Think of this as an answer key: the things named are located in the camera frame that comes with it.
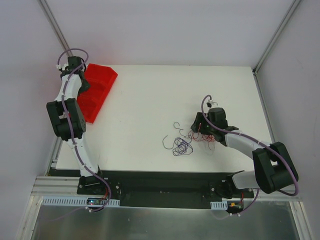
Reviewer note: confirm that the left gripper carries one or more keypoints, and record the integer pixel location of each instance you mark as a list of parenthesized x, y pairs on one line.
[(83, 85)]

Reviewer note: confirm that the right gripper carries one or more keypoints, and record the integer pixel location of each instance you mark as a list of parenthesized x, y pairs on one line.
[(200, 124)]

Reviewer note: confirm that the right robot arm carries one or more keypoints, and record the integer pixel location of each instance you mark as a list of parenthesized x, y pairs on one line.
[(273, 171)]

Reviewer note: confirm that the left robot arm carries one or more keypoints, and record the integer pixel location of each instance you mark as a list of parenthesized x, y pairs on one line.
[(69, 124)]

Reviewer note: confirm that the red plastic bin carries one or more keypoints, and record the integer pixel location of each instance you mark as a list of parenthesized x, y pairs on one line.
[(101, 79)]

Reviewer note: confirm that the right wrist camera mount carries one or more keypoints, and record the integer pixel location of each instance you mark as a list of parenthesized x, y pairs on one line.
[(210, 103)]

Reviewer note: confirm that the right aluminium frame post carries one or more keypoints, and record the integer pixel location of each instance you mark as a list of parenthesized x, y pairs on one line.
[(277, 34)]

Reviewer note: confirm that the aluminium frame post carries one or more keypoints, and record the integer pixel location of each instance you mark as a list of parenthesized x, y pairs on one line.
[(277, 34), (48, 13)]

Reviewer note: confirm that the right white cable duct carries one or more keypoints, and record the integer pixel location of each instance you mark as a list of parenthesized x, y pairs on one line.
[(225, 204)]

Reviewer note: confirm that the white cable duct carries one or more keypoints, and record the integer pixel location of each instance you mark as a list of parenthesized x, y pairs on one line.
[(78, 201), (225, 204)]

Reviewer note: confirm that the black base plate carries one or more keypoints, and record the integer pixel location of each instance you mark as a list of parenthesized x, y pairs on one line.
[(151, 189)]

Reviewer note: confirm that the left aluminium frame post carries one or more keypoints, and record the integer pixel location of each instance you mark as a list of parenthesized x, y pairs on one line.
[(48, 13)]

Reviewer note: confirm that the left white cable duct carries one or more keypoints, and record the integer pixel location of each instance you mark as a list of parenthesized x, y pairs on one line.
[(78, 201)]

